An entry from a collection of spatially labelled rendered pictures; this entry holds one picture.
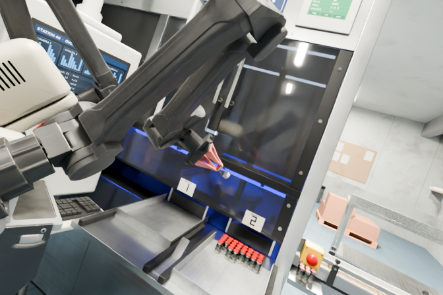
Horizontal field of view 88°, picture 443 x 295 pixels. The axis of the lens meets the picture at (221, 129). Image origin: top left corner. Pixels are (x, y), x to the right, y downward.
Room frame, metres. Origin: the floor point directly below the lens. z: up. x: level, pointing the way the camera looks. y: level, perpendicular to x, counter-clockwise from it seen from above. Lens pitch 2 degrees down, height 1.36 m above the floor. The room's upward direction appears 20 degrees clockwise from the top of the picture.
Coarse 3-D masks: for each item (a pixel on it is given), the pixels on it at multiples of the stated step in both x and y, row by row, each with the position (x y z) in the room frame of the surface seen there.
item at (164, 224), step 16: (128, 208) 0.93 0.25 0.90; (144, 208) 1.02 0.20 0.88; (160, 208) 1.07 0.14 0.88; (176, 208) 1.13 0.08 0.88; (128, 224) 0.85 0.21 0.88; (144, 224) 0.83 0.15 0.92; (160, 224) 0.94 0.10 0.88; (176, 224) 0.98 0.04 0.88; (192, 224) 1.03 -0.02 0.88; (160, 240) 0.80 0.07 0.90; (176, 240) 0.83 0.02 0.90
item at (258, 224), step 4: (248, 212) 0.97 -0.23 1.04; (244, 216) 0.97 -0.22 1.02; (248, 216) 0.96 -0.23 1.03; (256, 216) 0.95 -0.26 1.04; (244, 220) 0.97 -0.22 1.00; (248, 220) 0.96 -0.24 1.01; (256, 220) 0.95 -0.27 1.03; (260, 220) 0.94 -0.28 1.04; (264, 220) 0.94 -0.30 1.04; (248, 224) 0.96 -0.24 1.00; (252, 224) 0.95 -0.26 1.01; (256, 224) 0.95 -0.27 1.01; (260, 224) 0.94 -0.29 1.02; (256, 228) 0.95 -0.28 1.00; (260, 228) 0.94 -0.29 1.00
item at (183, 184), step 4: (180, 180) 1.09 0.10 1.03; (184, 180) 1.08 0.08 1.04; (180, 184) 1.09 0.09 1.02; (184, 184) 1.08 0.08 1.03; (188, 184) 1.07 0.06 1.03; (192, 184) 1.06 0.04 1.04; (180, 188) 1.08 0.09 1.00; (184, 188) 1.08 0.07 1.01; (188, 188) 1.07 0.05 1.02; (192, 188) 1.06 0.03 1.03; (184, 192) 1.07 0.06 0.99; (188, 192) 1.07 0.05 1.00; (192, 192) 1.06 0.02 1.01
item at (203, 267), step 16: (208, 240) 0.90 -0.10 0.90; (192, 256) 0.78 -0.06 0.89; (208, 256) 0.83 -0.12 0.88; (224, 256) 0.87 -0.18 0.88; (176, 272) 0.65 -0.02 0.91; (192, 272) 0.72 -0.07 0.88; (208, 272) 0.75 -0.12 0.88; (224, 272) 0.78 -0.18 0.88; (240, 272) 0.81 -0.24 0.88; (192, 288) 0.63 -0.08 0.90; (208, 288) 0.67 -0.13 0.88; (224, 288) 0.70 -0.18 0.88; (240, 288) 0.72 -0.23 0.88; (256, 288) 0.75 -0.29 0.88
